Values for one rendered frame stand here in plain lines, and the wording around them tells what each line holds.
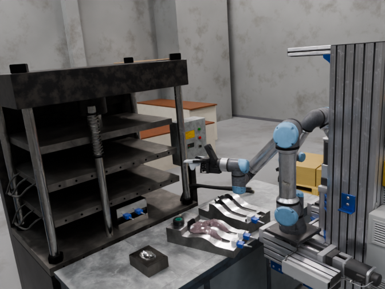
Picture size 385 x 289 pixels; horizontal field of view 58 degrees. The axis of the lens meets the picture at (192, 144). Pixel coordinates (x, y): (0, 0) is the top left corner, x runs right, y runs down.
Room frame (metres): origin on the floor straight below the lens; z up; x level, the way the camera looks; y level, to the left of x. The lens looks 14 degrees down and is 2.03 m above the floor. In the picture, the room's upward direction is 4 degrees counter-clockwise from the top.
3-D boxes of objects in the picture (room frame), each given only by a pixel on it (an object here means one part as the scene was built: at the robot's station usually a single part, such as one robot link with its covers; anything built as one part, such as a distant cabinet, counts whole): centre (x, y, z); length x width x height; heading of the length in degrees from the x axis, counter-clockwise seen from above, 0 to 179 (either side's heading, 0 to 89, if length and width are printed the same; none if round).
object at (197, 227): (2.13, -0.06, 0.90); 0.26 x 0.18 x 0.08; 58
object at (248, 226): (2.43, -0.27, 0.87); 0.50 x 0.26 x 0.14; 41
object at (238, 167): (1.78, -0.24, 1.43); 0.11 x 0.08 x 0.09; 63
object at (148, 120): (2.74, 0.80, 1.51); 1.10 x 0.70 x 0.05; 131
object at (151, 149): (2.74, 0.79, 1.26); 1.10 x 0.74 x 0.05; 131
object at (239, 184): (1.80, -0.24, 1.34); 0.11 x 0.08 x 0.11; 153
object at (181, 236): (2.13, -0.06, 0.85); 0.50 x 0.26 x 0.11; 58
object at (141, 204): (2.67, 0.67, 0.87); 0.50 x 0.27 x 0.17; 41
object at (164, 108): (8.92, 0.41, 0.44); 2.50 x 0.80 x 0.88; 37
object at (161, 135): (6.53, 0.52, 0.35); 2.00 x 0.64 x 0.70; 126
